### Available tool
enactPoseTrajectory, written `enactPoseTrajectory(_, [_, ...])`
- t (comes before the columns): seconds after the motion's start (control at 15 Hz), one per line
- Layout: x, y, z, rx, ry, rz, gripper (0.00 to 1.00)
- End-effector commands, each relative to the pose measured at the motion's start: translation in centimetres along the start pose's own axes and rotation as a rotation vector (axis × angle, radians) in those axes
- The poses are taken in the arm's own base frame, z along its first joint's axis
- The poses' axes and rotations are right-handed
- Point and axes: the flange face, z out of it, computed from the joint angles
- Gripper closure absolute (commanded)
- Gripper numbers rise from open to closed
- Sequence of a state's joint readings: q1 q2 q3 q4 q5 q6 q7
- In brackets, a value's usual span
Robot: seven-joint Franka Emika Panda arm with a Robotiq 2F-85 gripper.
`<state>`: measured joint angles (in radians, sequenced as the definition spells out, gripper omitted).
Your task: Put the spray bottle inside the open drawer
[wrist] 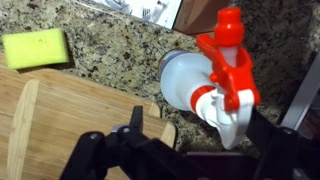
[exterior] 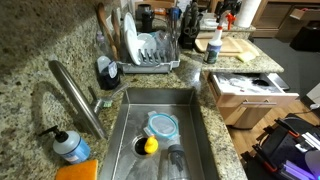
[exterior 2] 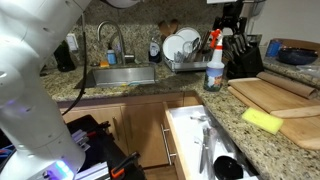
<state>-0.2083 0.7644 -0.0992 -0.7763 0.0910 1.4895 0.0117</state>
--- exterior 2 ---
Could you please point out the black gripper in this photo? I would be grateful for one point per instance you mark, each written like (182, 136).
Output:
(231, 11)

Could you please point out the white spray bottle orange trigger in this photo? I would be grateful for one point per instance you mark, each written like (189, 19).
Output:
(214, 71)

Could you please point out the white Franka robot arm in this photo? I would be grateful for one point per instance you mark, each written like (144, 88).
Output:
(30, 100)

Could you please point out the open wooden drawer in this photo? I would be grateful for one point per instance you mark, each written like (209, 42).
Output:
(186, 140)

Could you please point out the metal utensil in drawer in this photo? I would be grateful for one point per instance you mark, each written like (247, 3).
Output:
(204, 146)

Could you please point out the black knife block with knives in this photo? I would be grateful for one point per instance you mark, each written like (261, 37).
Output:
(246, 61)

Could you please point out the large white plate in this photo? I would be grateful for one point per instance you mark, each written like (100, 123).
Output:
(190, 33)

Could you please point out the clear drinking glass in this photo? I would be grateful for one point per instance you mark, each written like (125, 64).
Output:
(190, 46)

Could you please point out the short wooden spoon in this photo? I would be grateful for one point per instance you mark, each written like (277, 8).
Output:
(173, 25)

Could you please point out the grey dish drying rack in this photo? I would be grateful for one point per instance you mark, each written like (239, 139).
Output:
(186, 65)

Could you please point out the small white plate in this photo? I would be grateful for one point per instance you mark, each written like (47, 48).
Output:
(172, 46)

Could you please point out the long wooden spoon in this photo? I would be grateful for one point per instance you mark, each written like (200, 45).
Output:
(164, 29)

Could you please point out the dark blue bowl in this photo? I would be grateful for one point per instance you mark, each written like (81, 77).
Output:
(296, 56)

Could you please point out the small bamboo cutting board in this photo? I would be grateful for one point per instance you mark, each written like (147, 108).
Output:
(270, 96)

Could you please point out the yellow sponge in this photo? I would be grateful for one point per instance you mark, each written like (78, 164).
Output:
(262, 120)

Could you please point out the clear lid with teal rim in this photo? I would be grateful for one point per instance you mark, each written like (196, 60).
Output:
(136, 83)

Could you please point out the stainless steel kitchen faucet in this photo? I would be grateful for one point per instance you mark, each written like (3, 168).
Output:
(115, 31)

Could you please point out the stainless steel sink basin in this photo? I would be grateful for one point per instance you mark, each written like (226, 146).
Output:
(123, 75)

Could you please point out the blue soap pump dispenser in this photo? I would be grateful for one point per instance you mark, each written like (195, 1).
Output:
(111, 57)

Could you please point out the large bamboo cutting board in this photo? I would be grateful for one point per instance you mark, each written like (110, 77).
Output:
(303, 131)

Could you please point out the orange sponge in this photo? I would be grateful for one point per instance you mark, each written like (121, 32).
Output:
(104, 64)

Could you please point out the round black lid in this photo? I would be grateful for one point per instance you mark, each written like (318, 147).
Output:
(228, 168)

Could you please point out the wide wooden cabinet door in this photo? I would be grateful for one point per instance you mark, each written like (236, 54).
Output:
(100, 115)

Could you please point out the black coffee maker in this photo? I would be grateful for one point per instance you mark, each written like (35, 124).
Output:
(64, 58)

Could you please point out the black clamp orange tip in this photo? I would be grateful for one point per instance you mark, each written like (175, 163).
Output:
(125, 165)

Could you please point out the black robot cart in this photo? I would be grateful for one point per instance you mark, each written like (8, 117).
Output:
(100, 143)

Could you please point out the white wall outlet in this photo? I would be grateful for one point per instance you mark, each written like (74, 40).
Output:
(72, 41)

